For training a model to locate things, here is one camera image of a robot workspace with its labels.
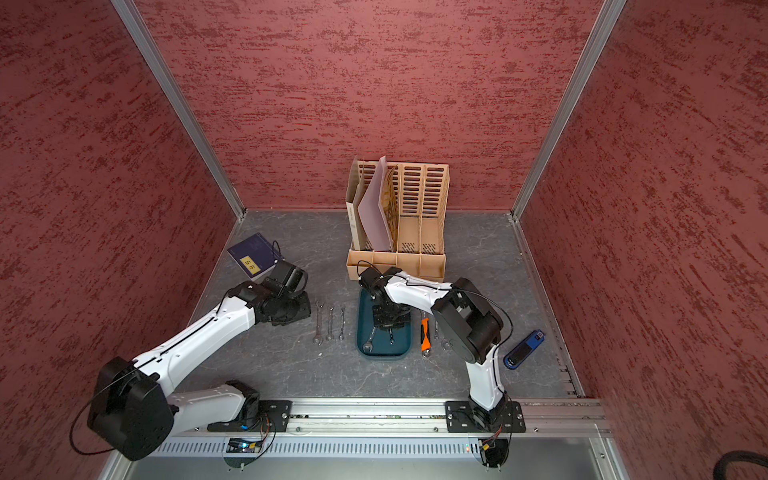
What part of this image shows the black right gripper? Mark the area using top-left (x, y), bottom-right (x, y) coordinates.
top-left (373, 300), bottom-right (410, 332)

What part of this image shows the teal plastic storage tray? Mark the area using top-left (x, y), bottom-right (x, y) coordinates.
top-left (356, 290), bottom-right (413, 361)

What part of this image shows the medium combination wrench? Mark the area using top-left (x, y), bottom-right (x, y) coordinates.
top-left (313, 300), bottom-right (324, 345)

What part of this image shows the small thin combination wrench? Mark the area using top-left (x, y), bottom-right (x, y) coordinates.
top-left (337, 305), bottom-right (346, 341)

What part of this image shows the large combination wrench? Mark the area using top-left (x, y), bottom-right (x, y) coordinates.
top-left (362, 327), bottom-right (377, 354)

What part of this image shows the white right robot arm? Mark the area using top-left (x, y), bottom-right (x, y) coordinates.
top-left (359, 267), bottom-right (525, 434)

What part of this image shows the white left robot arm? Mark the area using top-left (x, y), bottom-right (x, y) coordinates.
top-left (76, 281), bottom-right (311, 461)

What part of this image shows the purple notebook yellow label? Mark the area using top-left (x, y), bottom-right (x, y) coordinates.
top-left (227, 233), bottom-right (283, 278)

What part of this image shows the pink paper folder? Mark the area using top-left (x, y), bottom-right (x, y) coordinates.
top-left (358, 157), bottom-right (394, 251)

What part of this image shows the wooden desk file organizer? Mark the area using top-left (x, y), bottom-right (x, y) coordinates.
top-left (345, 159), bottom-right (450, 281)

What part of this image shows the blue black tape roll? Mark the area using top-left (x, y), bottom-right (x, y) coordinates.
top-left (503, 329), bottom-right (546, 370)

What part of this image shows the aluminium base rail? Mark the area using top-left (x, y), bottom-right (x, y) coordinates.
top-left (99, 398), bottom-right (629, 479)

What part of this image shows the left corner aluminium post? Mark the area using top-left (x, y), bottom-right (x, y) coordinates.
top-left (111, 0), bottom-right (247, 221)

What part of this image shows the corner aluminium post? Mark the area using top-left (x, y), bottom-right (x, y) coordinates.
top-left (111, 0), bottom-right (247, 221)
top-left (511, 0), bottom-right (627, 224)

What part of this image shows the right corner aluminium post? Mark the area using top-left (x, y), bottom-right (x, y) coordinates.
top-left (511, 0), bottom-right (627, 224)

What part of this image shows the black cable bottom right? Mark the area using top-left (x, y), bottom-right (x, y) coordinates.
top-left (712, 450), bottom-right (768, 480)

